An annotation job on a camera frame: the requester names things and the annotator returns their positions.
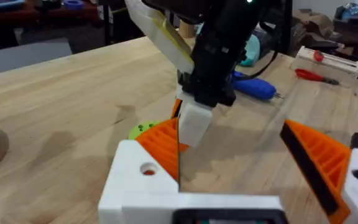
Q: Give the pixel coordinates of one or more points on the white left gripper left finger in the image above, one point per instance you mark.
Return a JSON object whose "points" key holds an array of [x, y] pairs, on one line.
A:
{"points": [[129, 189]]}

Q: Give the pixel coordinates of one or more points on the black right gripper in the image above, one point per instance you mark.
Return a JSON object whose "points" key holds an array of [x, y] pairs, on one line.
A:
{"points": [[211, 68]]}

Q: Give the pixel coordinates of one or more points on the white orange left gripper right finger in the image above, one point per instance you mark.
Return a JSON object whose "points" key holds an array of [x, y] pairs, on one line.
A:
{"points": [[328, 161]]}

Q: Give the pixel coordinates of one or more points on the orange ribbed wedge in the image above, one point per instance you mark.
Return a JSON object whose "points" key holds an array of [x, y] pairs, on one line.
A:
{"points": [[162, 146]]}

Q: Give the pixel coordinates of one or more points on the blue electric screwdriver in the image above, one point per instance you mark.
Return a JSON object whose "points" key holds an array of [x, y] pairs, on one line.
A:
{"points": [[255, 87]]}

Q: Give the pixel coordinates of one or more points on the green disc with holes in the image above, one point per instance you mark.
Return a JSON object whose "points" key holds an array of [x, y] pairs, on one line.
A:
{"points": [[141, 128]]}

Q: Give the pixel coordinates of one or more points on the cardboard tube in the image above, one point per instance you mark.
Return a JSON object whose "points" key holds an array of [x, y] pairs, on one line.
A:
{"points": [[186, 29]]}

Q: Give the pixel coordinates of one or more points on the teal round object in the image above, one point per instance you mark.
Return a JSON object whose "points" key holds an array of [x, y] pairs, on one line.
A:
{"points": [[251, 51]]}

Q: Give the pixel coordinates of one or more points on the clear box with red part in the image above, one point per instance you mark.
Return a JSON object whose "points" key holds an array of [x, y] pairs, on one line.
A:
{"points": [[331, 65]]}

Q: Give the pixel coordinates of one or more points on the cardboard box heap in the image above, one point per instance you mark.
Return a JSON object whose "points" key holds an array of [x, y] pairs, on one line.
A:
{"points": [[312, 28]]}

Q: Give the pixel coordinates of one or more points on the blue tape roll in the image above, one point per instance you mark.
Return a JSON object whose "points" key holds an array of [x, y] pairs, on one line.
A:
{"points": [[72, 4]]}

